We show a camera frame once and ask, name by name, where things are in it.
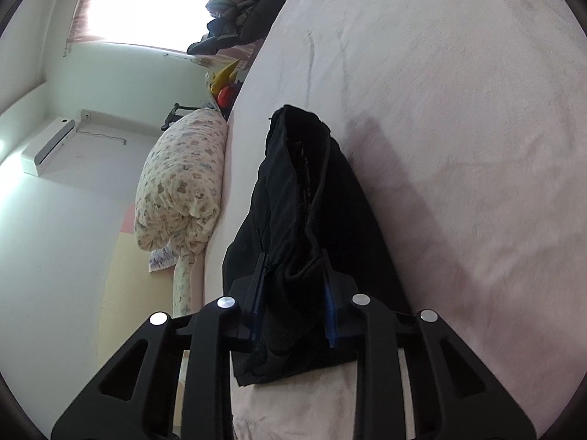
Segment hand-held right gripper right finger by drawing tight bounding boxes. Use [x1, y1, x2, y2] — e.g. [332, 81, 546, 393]
[320, 248, 537, 440]

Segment pink window curtain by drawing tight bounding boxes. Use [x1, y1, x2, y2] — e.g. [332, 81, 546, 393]
[63, 0, 248, 56]

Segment pile of dark clothes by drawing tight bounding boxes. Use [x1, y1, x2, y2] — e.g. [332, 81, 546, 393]
[187, 0, 306, 56]

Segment black pants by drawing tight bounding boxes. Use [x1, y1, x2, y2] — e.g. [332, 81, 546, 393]
[223, 104, 413, 388]

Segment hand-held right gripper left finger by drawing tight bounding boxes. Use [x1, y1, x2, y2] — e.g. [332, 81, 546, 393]
[50, 252, 267, 440]

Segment yellow and red toy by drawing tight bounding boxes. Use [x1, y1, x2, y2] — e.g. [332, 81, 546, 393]
[208, 59, 244, 107]

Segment floral patterned pillow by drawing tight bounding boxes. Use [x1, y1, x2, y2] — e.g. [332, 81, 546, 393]
[134, 108, 229, 317]

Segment pink bed blanket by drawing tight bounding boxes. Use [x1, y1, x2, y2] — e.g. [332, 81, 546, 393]
[193, 0, 587, 440]

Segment small printed cloth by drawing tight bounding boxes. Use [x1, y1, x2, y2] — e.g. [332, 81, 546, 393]
[147, 245, 176, 273]

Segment white air conditioner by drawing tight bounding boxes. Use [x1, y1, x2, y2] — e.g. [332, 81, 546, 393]
[21, 117, 76, 177]

